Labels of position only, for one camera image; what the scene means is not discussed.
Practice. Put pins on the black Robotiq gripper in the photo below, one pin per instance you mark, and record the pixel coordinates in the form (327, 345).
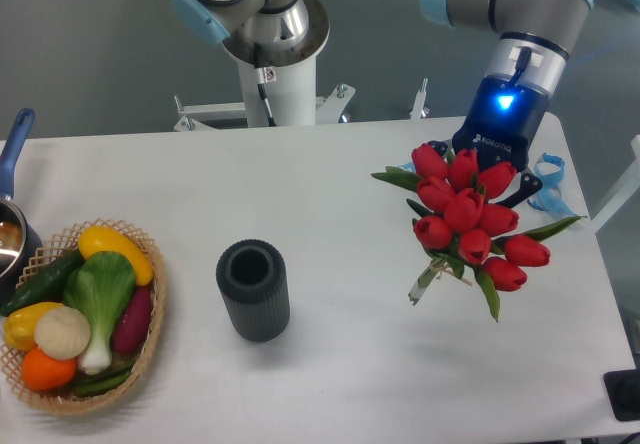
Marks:
(500, 126)

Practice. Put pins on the red tulip bouquet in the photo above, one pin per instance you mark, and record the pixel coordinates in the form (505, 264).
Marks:
(461, 227)

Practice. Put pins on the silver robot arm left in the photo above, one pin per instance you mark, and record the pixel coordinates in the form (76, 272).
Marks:
(274, 44)

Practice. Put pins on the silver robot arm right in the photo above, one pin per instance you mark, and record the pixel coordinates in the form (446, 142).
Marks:
(536, 38)

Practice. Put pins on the light blue ribbon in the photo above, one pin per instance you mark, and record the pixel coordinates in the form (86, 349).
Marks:
(550, 170)

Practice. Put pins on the dark grey ribbed vase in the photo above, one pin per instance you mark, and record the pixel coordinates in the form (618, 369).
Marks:
(251, 277)

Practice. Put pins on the black device at edge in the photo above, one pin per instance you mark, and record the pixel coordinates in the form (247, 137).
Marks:
(623, 392)

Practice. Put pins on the purple sweet potato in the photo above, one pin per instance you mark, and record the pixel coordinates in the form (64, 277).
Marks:
(131, 330)

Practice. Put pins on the green bok choy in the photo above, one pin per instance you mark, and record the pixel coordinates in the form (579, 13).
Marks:
(100, 289)

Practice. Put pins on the dark green cucumber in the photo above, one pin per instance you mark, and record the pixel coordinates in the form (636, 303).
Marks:
(46, 285)

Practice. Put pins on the green bean pods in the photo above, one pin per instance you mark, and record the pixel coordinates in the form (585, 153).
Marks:
(103, 382)

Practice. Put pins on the cream white garlic bun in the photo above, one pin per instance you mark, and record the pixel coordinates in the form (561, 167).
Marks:
(62, 333)

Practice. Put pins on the orange fruit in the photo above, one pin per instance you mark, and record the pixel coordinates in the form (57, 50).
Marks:
(40, 372)

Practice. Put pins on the yellow bell pepper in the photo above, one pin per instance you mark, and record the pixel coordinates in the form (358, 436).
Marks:
(19, 327)

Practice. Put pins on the white frame at right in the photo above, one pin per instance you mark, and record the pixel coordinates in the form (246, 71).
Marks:
(619, 193)

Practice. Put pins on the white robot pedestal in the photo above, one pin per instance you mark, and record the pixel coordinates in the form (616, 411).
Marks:
(285, 96)

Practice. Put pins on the blue handled saucepan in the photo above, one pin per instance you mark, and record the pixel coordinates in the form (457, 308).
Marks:
(19, 240)

